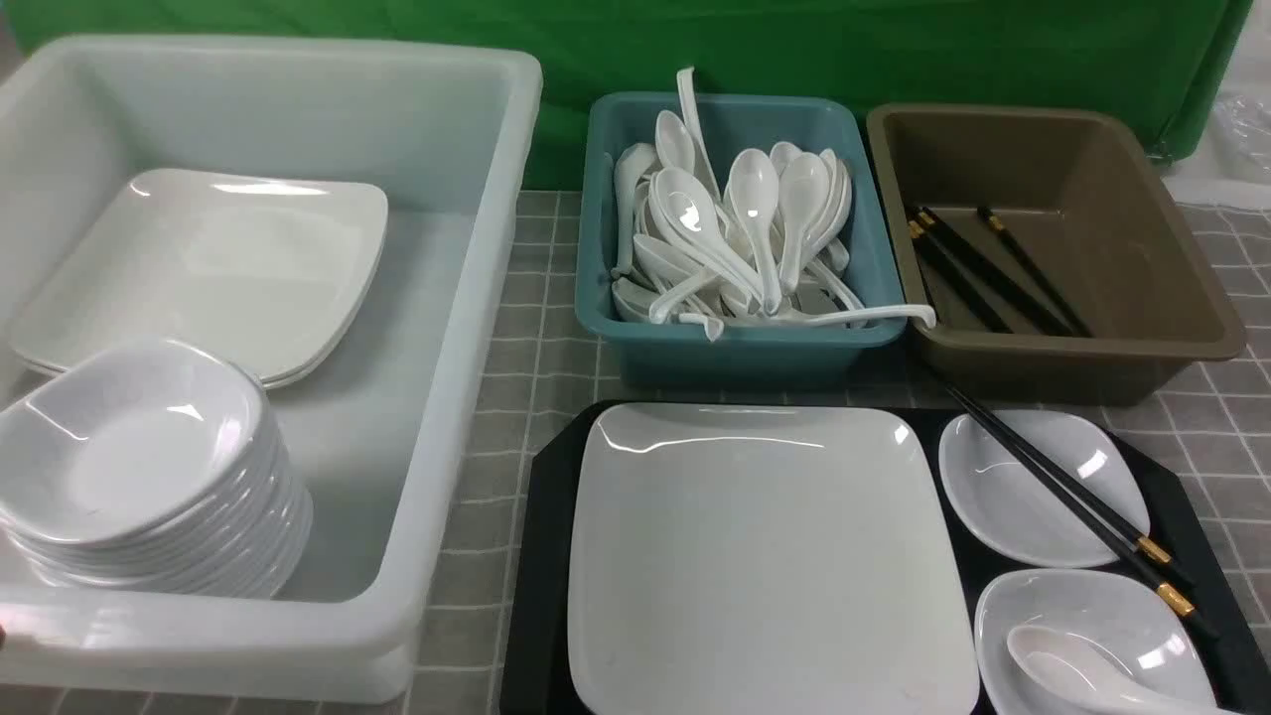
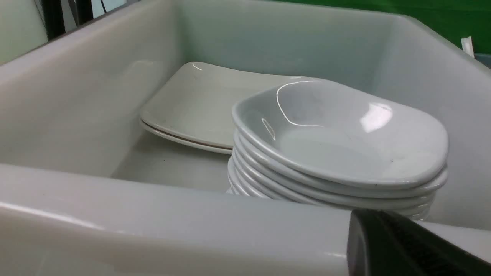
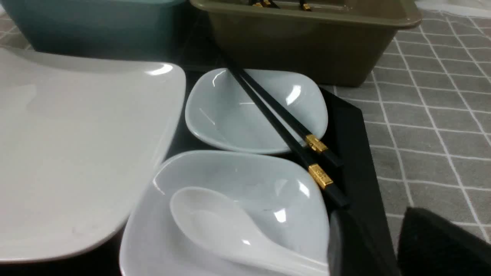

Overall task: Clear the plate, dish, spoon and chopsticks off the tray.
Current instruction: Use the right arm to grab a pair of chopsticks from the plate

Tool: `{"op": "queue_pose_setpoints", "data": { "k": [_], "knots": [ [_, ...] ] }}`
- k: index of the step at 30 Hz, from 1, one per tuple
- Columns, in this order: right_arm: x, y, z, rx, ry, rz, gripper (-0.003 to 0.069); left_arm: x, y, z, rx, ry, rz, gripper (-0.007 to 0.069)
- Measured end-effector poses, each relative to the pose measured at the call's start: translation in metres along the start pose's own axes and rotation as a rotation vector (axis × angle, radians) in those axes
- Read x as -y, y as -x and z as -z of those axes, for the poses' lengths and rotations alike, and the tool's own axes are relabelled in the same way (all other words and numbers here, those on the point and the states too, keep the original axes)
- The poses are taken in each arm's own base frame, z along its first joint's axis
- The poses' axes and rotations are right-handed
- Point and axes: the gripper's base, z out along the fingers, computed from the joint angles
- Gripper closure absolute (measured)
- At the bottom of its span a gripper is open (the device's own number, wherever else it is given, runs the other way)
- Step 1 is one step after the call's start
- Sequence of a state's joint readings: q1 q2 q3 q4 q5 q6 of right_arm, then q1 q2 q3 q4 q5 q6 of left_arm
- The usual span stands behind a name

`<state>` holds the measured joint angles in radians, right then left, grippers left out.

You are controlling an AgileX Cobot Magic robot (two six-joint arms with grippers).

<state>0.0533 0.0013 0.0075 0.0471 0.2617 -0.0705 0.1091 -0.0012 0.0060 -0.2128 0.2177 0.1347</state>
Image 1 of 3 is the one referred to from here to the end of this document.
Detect large white square plate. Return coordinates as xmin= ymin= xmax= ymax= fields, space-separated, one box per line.
xmin=567 ymin=403 xmax=980 ymax=714

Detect small white bowl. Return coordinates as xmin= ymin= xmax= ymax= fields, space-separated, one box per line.
xmin=938 ymin=410 xmax=1150 ymax=566
xmin=974 ymin=569 xmax=1215 ymax=714

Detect white spoon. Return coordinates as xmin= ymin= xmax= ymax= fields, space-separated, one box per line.
xmin=649 ymin=166 xmax=763 ymax=312
xmin=726 ymin=149 xmax=782 ymax=316
xmin=1005 ymin=625 xmax=1230 ymax=714
xmin=672 ymin=304 xmax=938 ymax=329
xmin=676 ymin=67 xmax=721 ymax=204

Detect teal plastic bin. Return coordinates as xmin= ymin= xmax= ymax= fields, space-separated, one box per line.
xmin=574 ymin=91 xmax=907 ymax=392

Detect white spoon over bin edge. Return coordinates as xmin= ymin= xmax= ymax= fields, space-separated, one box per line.
xmin=672 ymin=304 xmax=938 ymax=329

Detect white spoon standing upright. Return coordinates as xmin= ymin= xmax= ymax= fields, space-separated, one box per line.
xmin=676 ymin=67 xmax=721 ymax=204

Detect large white plastic tub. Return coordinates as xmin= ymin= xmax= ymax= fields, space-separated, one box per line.
xmin=3 ymin=36 xmax=543 ymax=704

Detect white square plates in tub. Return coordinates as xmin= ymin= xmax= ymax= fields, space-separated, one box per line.
xmin=6 ymin=168 xmax=386 ymax=389

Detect brown plastic bin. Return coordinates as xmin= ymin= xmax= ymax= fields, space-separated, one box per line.
xmin=867 ymin=103 xmax=1246 ymax=404

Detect black serving tray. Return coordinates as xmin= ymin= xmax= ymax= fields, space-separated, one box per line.
xmin=498 ymin=401 xmax=1270 ymax=714

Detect stack of white bowls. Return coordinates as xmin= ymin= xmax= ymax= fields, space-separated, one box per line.
xmin=1 ymin=339 xmax=315 ymax=599

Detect grey checked tablecloth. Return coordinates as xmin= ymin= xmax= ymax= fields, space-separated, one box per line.
xmin=3 ymin=190 xmax=1268 ymax=714

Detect green cloth backdrop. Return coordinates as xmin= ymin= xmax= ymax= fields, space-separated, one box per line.
xmin=3 ymin=1 xmax=1251 ymax=190

